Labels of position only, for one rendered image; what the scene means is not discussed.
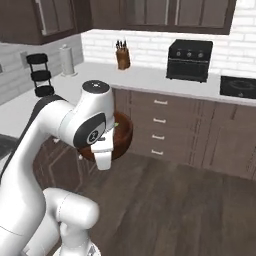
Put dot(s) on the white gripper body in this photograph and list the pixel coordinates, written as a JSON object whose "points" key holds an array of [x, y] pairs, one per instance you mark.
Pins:
{"points": [[104, 159]]}

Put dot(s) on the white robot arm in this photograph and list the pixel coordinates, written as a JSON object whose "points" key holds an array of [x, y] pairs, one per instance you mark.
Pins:
{"points": [[26, 166]]}

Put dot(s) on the brown wooden bowl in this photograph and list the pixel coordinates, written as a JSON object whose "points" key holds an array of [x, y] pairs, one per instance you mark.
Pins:
{"points": [[121, 140]]}

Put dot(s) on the green corn cob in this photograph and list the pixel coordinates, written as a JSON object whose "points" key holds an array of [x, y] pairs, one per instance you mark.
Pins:
{"points": [[116, 125]]}

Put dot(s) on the dark sink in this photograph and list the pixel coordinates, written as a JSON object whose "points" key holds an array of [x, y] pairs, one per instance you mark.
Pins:
{"points": [[6, 146]]}

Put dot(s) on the brown base cupboards with drawers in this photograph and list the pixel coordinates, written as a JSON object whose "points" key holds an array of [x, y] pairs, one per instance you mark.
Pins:
{"points": [[200, 133]]}

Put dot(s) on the wooden knife block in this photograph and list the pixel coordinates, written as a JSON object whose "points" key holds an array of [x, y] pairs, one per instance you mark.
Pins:
{"points": [[123, 59]]}

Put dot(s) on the white paper towel roll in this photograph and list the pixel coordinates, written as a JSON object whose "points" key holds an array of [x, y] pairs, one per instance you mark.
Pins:
{"points": [[67, 61]]}

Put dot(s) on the black tiered stand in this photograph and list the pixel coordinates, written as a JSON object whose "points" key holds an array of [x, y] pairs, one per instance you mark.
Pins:
{"points": [[41, 75]]}

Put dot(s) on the black toaster oven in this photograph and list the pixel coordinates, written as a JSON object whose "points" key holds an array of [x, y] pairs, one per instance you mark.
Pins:
{"points": [[189, 63]]}

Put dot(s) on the black hob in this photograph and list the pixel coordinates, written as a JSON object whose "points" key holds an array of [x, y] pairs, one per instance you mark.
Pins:
{"points": [[238, 87]]}

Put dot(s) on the grey wall socket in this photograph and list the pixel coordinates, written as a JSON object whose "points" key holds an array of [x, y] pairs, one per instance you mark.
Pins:
{"points": [[24, 59]]}

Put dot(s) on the dark brown wall cupboards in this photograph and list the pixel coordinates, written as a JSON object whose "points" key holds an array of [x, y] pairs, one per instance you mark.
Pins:
{"points": [[36, 20], [160, 13]]}

